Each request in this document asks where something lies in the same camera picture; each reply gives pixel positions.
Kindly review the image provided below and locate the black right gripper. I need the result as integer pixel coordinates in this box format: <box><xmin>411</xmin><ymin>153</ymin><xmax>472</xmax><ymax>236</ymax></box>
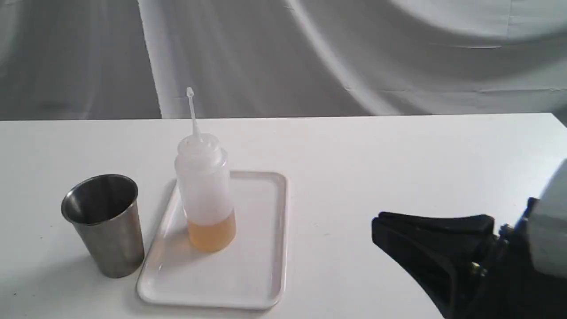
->
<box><xmin>371</xmin><ymin>198</ymin><xmax>567</xmax><ymax>319</ymax></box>

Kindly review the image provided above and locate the translucent squeeze bottle amber liquid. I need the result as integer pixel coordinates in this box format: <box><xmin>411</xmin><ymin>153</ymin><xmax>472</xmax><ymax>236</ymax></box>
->
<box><xmin>175</xmin><ymin>87</ymin><xmax>237</xmax><ymax>253</ymax></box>

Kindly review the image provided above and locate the stainless steel cup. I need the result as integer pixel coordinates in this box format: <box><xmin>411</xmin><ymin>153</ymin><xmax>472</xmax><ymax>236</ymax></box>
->
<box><xmin>61</xmin><ymin>174</ymin><xmax>144</xmax><ymax>278</ymax></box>

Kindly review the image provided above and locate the white plastic tray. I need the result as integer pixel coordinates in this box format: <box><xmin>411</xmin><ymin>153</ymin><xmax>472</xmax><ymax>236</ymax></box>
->
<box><xmin>136</xmin><ymin>170</ymin><xmax>289</xmax><ymax>311</ymax></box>

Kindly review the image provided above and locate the grey backdrop cloth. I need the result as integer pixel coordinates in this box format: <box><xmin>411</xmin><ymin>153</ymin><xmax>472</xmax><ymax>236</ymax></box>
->
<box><xmin>0</xmin><ymin>0</ymin><xmax>567</xmax><ymax>123</ymax></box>

